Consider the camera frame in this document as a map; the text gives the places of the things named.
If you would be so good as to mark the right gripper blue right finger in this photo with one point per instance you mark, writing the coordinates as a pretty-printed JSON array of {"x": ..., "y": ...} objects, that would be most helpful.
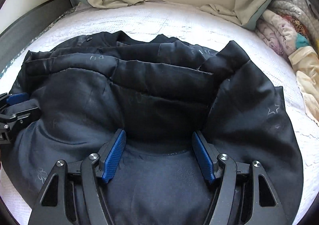
[{"x": 219, "y": 171}]

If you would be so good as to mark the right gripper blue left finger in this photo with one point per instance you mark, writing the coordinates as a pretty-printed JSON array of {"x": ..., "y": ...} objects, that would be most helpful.
[{"x": 97, "y": 170}]

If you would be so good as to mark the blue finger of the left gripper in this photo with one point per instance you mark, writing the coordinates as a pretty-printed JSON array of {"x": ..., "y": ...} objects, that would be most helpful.
[
  {"x": 24, "y": 117},
  {"x": 12, "y": 99}
]

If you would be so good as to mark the dark navy police coat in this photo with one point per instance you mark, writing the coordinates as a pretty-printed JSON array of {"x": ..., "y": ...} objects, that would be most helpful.
[{"x": 160, "y": 93}]

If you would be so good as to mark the black headboard panel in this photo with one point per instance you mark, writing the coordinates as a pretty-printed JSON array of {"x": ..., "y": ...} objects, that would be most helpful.
[{"x": 20, "y": 33}]

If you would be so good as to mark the white quilted mattress cover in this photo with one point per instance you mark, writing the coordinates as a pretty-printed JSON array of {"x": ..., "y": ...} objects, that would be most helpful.
[{"x": 145, "y": 22}]

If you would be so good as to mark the pile of folded quilts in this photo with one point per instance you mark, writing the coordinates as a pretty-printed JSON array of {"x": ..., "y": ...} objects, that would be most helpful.
[{"x": 290, "y": 28}]

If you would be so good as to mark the beige curtain right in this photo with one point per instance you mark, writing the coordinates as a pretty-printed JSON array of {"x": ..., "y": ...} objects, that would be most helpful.
[{"x": 245, "y": 13}]

